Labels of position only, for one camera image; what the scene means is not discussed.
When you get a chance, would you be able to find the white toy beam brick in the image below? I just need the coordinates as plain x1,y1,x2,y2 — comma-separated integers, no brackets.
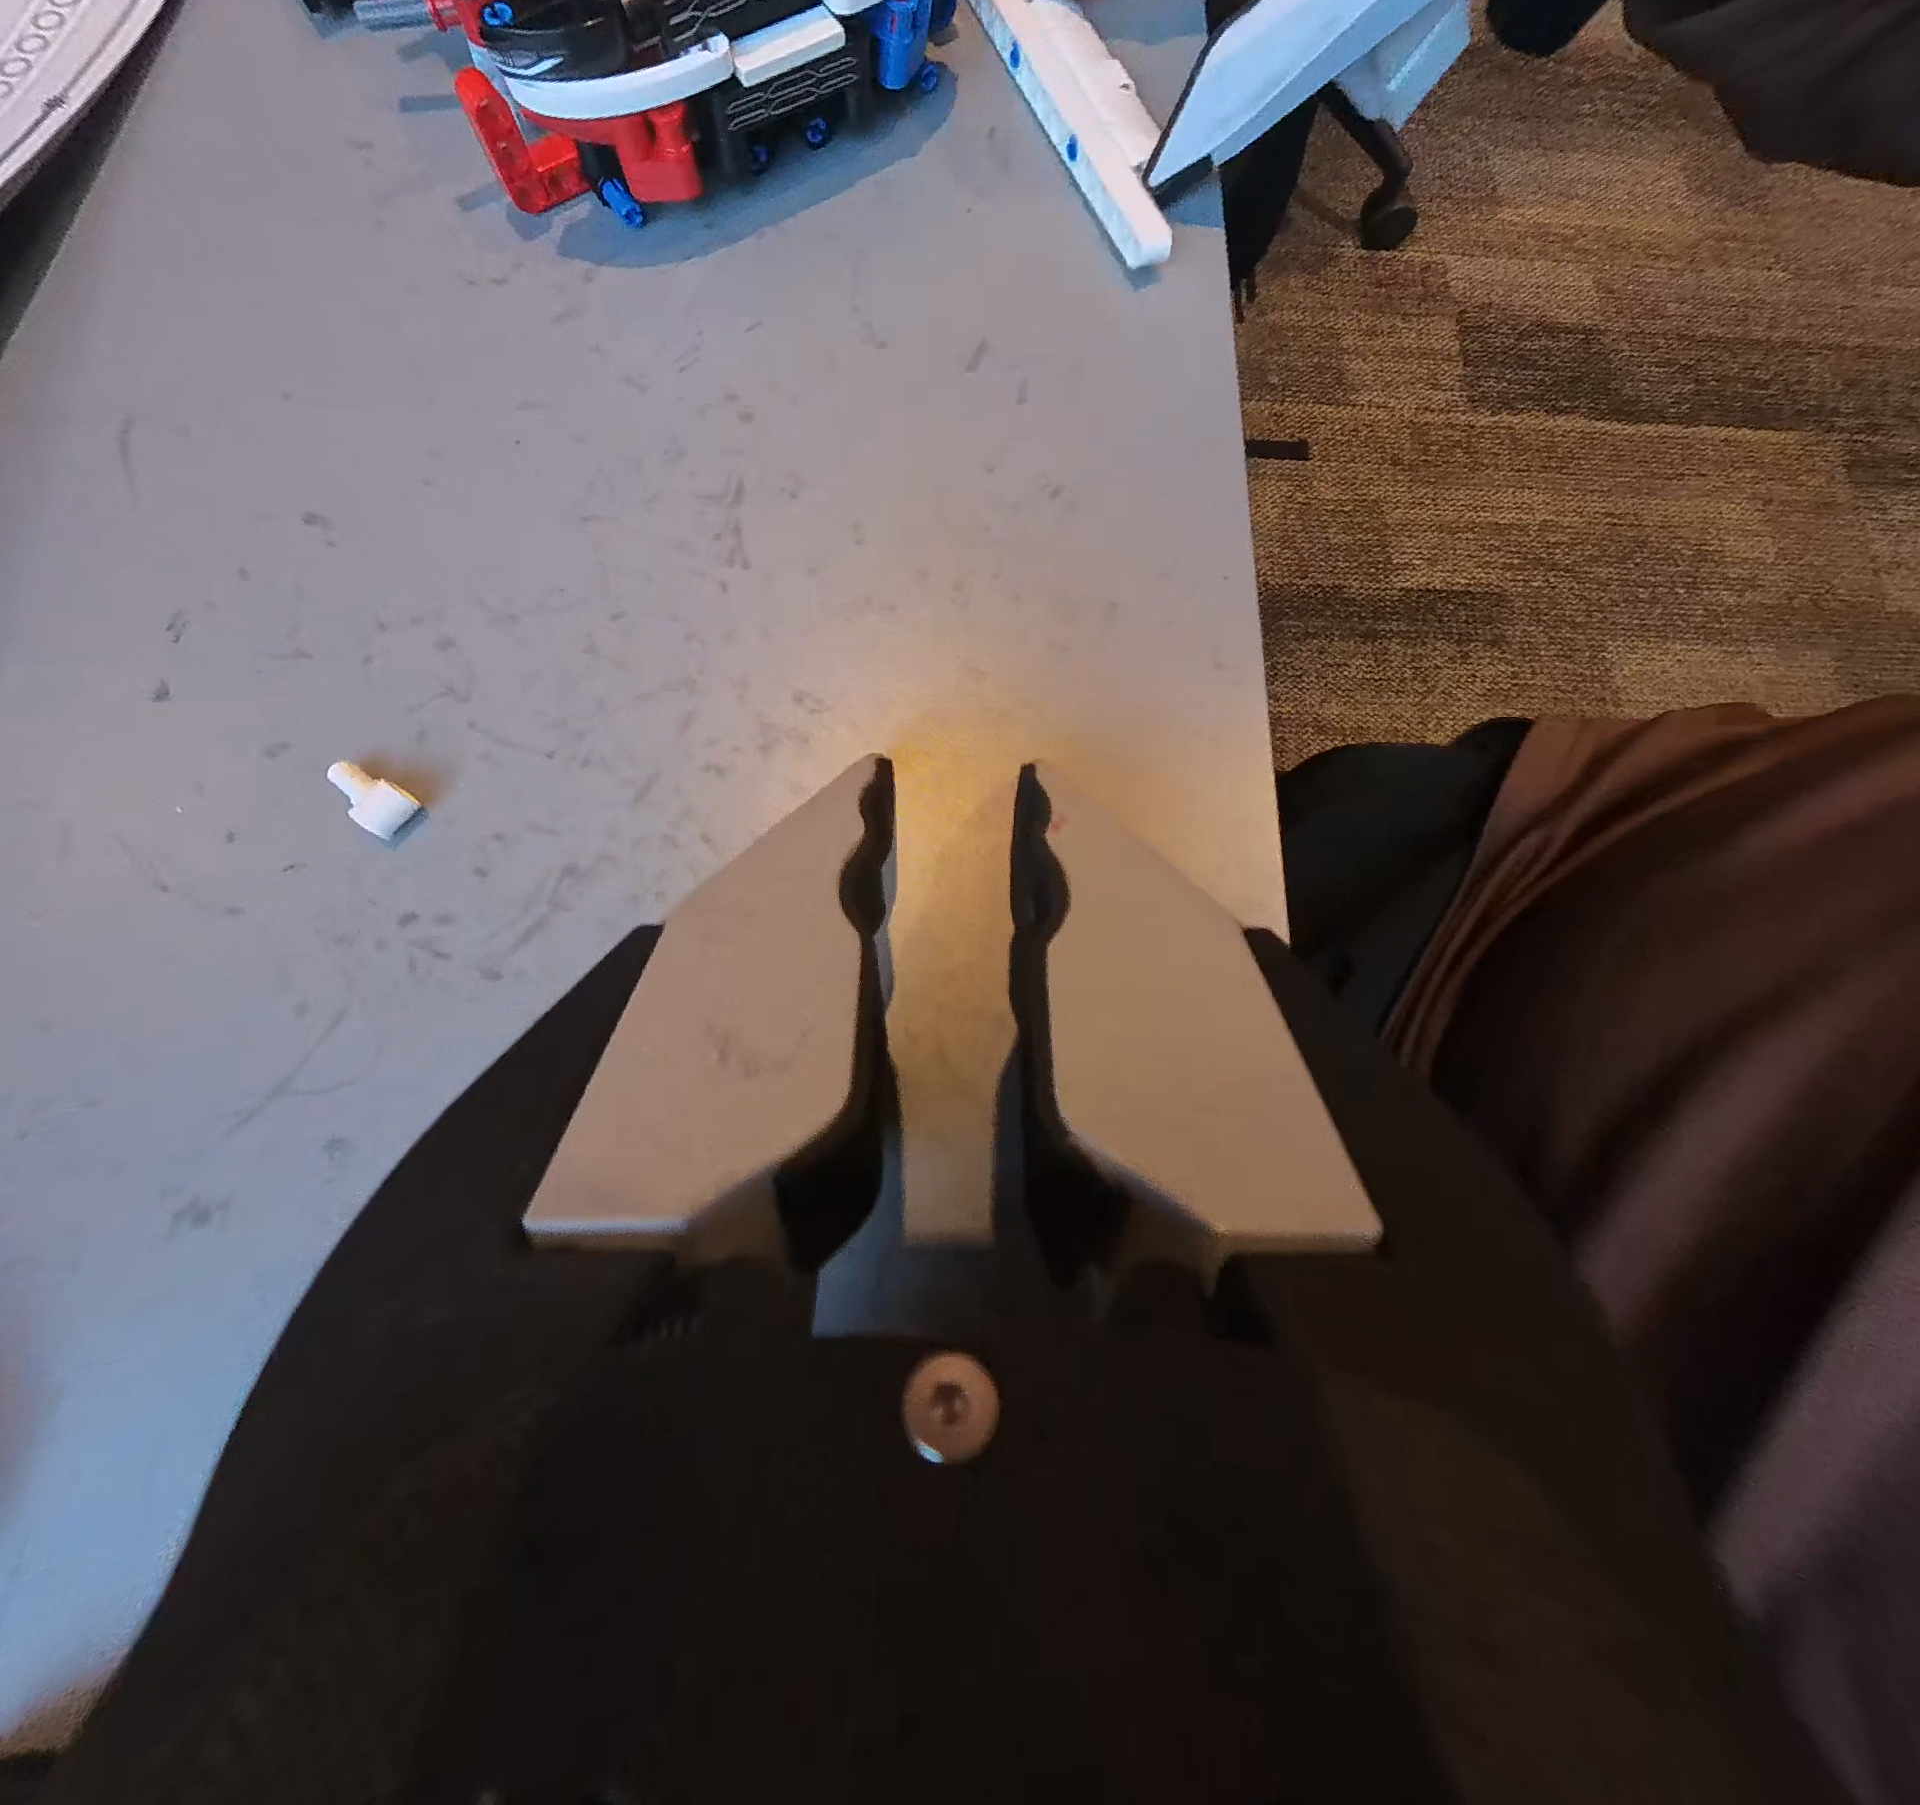
1025,0,1167,174

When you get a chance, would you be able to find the black office chair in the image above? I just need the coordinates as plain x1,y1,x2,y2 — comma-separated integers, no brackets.
1222,78,1420,323

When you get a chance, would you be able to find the open white instruction booklet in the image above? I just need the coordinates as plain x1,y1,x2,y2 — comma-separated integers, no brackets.
0,0,207,211

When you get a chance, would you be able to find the person's brown shirt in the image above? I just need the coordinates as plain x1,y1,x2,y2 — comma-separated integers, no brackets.
1378,694,1920,1805

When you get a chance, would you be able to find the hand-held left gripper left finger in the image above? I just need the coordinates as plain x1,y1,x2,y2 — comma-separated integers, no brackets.
522,752,900,1272

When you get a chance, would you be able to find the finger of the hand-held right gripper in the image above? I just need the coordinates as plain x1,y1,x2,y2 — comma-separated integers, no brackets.
1140,0,1481,207

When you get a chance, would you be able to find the small white toy connector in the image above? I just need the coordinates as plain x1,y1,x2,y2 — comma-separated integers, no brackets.
324,756,428,843

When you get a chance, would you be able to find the red white brick vehicle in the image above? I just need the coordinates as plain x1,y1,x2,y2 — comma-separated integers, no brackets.
225,0,972,226

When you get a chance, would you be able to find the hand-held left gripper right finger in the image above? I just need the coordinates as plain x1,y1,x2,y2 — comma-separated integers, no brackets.
998,761,1386,1285

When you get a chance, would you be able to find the long white toy beam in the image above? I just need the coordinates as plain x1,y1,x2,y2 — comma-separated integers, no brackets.
959,0,1175,269

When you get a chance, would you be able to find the grey desk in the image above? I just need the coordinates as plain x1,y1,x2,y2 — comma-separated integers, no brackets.
0,0,1297,1733

